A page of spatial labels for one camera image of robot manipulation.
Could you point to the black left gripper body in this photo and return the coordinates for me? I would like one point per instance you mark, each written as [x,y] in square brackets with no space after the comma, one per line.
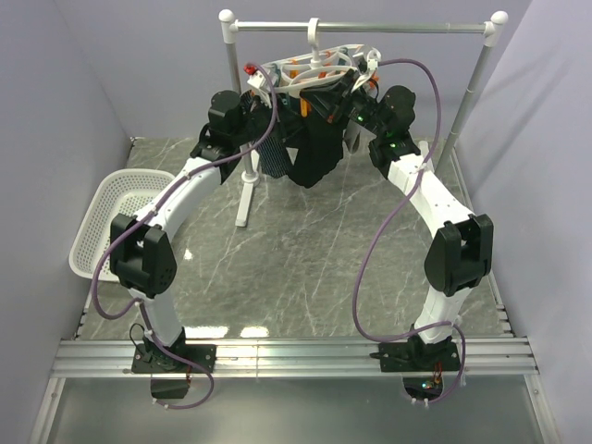
[254,122]

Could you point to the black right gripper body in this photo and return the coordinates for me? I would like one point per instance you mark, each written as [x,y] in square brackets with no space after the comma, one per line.
[353,104]

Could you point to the black underwear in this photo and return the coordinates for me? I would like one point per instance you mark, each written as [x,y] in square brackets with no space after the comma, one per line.
[319,146]

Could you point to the white clip hanger frame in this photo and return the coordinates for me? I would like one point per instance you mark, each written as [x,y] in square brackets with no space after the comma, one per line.
[316,68]

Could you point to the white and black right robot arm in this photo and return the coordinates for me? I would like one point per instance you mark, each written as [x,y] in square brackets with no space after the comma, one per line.
[460,253]

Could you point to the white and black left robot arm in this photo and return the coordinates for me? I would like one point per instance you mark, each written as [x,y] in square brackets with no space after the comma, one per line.
[140,253]

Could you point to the grey underwear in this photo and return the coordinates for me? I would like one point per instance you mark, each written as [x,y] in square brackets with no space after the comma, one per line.
[352,138]

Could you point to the striped navy underwear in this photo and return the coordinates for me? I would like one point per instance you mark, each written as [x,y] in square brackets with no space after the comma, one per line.
[273,151]

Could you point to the orange clothes peg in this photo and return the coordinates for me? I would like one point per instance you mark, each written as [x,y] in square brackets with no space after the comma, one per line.
[374,82]
[304,107]

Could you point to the white and grey clothes rack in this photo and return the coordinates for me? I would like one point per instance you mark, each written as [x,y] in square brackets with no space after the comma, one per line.
[491,31]

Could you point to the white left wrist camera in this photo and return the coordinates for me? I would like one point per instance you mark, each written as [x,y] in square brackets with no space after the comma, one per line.
[258,82]

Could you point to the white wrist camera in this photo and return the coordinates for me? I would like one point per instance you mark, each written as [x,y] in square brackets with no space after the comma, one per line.
[258,82]
[367,65]

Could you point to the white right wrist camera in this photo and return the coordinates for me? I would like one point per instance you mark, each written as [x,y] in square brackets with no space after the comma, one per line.
[367,65]

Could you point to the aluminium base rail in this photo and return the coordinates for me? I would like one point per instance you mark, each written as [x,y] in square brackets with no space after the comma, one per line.
[289,358]

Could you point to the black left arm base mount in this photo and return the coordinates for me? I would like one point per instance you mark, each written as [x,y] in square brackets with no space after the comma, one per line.
[194,358]

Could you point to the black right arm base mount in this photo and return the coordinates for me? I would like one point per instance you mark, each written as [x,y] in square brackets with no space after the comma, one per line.
[422,366]

